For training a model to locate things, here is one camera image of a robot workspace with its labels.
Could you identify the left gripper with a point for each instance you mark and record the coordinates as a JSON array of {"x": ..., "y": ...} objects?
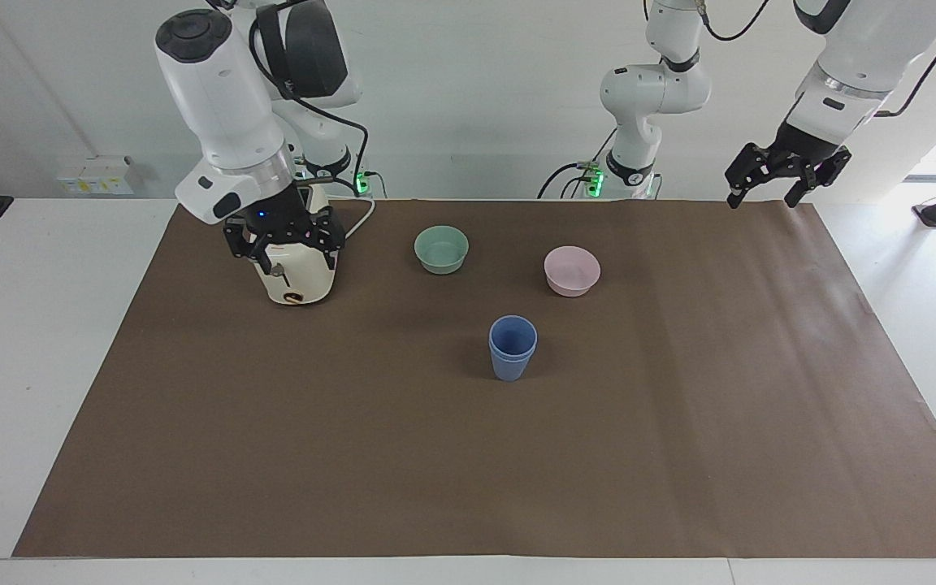
[{"x": 805, "y": 145}]

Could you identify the blue plastic cup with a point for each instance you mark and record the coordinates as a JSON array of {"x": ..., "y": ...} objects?
[
  {"x": 513, "y": 335},
  {"x": 512, "y": 370}
]

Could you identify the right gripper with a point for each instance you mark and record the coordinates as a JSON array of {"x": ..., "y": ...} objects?
[{"x": 269, "y": 213}]

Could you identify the green plastic bowl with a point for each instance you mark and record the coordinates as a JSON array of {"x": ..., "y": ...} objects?
[{"x": 441, "y": 252}]

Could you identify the pink plastic bowl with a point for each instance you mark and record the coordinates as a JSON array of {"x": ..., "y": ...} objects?
[{"x": 572, "y": 272}]

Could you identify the white electric kettle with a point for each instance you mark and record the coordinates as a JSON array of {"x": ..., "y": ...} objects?
[{"x": 299, "y": 272}]

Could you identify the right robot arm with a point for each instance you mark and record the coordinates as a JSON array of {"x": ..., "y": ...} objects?
[{"x": 224, "y": 97}]

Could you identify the white wall socket box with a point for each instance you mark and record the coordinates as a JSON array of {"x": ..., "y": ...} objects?
[{"x": 98, "y": 175}]

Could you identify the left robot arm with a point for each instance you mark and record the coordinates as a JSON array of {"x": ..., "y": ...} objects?
[{"x": 655, "y": 89}]

